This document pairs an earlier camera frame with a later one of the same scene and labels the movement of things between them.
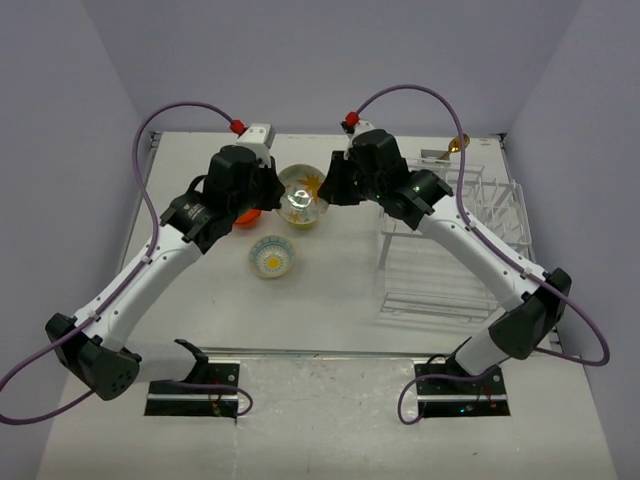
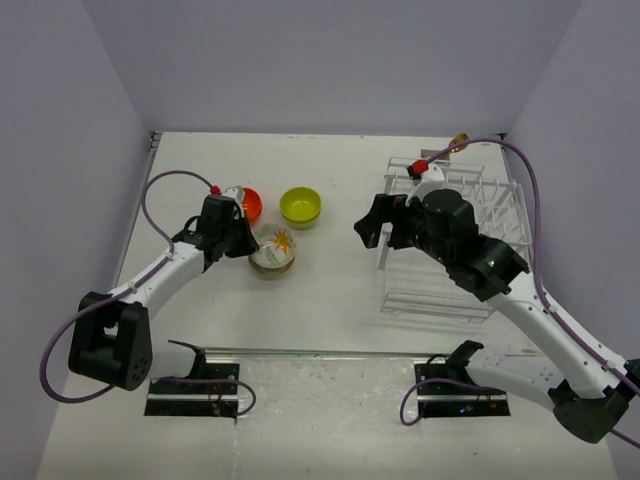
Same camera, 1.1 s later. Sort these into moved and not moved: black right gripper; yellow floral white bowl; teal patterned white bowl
Moved: yellow floral white bowl; black right gripper
Not moved: teal patterned white bowl
